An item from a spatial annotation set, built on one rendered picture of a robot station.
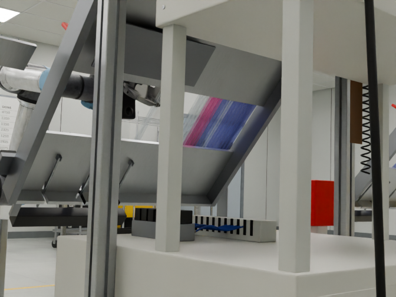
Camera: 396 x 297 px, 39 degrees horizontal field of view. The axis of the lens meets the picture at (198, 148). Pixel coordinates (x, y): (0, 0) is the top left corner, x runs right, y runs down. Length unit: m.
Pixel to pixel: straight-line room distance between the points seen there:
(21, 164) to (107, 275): 0.49
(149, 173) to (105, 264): 0.66
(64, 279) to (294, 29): 0.71
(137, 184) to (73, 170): 0.23
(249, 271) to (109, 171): 0.37
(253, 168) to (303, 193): 10.85
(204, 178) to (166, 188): 0.87
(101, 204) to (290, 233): 0.39
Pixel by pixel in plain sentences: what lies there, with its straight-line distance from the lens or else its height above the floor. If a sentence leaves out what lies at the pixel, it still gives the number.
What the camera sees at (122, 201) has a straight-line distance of 1.62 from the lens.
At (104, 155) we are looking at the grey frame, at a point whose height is 0.78.
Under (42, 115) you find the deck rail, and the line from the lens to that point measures 1.32.
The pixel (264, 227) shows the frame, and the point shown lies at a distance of 1.17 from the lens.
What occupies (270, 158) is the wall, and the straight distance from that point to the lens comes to 11.97.
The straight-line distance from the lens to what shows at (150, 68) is 1.34.
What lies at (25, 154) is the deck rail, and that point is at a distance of 1.39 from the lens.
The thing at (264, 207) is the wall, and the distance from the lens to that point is 11.82.
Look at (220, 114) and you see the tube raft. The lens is 1.63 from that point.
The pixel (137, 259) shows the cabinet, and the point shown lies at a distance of 0.96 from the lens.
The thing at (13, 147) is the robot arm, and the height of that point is 0.87.
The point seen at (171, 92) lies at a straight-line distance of 0.93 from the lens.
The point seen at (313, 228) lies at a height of 0.61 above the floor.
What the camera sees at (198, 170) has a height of 0.79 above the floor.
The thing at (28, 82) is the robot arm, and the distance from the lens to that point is 1.79.
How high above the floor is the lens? 0.71
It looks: 5 degrees up
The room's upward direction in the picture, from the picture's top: 2 degrees clockwise
